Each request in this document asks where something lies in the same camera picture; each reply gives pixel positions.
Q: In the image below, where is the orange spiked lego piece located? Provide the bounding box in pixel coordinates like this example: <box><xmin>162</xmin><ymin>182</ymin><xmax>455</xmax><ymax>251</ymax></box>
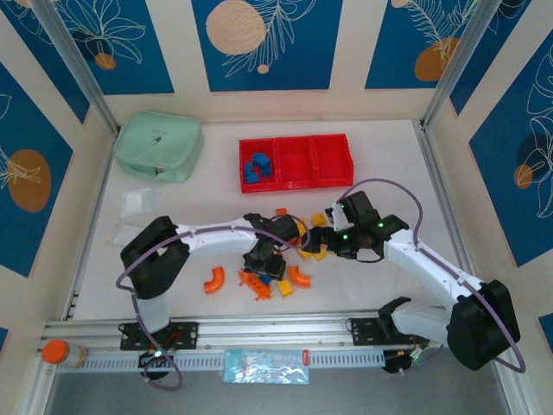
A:
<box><xmin>238</xmin><ymin>270</ymin><xmax>276</xmax><ymax>303</ymax></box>

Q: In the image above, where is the orange curved lego piece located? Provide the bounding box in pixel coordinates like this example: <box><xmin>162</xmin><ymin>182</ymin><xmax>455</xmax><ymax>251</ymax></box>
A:
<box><xmin>203</xmin><ymin>266</ymin><xmax>227</xmax><ymax>296</ymax></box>
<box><xmin>287</xmin><ymin>265</ymin><xmax>313</xmax><ymax>290</ymax></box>

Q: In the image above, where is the light blue printed packet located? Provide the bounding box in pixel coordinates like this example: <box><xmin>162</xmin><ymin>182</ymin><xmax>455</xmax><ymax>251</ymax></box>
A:
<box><xmin>222</xmin><ymin>348</ymin><xmax>312</xmax><ymax>386</ymax></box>

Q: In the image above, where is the clear plastic bag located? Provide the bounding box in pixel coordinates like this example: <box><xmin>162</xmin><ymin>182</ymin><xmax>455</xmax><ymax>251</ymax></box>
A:
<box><xmin>120</xmin><ymin>187</ymin><xmax>156</xmax><ymax>218</ymax></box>

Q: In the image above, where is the mint green zipper pouch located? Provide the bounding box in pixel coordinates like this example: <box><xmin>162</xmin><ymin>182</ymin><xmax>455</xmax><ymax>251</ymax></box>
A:
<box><xmin>112</xmin><ymin>111</ymin><xmax>206</xmax><ymax>183</ymax></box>

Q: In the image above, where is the orange capped bottle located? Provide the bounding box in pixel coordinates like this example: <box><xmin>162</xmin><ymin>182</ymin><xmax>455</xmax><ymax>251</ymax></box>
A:
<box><xmin>41</xmin><ymin>339</ymin><xmax>90</xmax><ymax>369</ymax></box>

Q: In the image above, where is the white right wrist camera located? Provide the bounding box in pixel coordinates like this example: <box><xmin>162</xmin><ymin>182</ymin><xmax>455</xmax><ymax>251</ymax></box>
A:
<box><xmin>324</xmin><ymin>201</ymin><xmax>353</xmax><ymax>230</ymax></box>

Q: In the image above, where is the aluminium frame rail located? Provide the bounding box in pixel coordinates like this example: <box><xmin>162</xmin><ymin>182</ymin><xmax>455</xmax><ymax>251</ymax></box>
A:
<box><xmin>41</xmin><ymin>311</ymin><xmax>507</xmax><ymax>347</ymax></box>

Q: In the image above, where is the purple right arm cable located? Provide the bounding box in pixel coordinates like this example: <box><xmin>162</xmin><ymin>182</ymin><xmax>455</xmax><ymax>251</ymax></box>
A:
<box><xmin>340</xmin><ymin>178</ymin><xmax>527</xmax><ymax>375</ymax></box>

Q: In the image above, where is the aluminium side rail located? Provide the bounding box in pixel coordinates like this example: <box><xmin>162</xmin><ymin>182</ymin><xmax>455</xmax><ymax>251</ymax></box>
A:
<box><xmin>63</xmin><ymin>129</ymin><xmax>118</xmax><ymax>322</ymax></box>
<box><xmin>415</xmin><ymin>123</ymin><xmax>487</xmax><ymax>311</ymax></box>

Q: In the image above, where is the slotted grey cable tray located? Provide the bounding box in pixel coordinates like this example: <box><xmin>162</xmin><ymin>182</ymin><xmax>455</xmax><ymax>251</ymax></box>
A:
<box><xmin>55</xmin><ymin>348</ymin><xmax>386</xmax><ymax>371</ymax></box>

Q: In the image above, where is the aluminium frame post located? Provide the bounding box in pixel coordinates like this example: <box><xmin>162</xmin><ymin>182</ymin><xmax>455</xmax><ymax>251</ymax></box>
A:
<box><xmin>29</xmin><ymin>0</ymin><xmax>121</xmax><ymax>136</ymax></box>
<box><xmin>419</xmin><ymin>0</ymin><xmax>507</xmax><ymax>131</ymax></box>

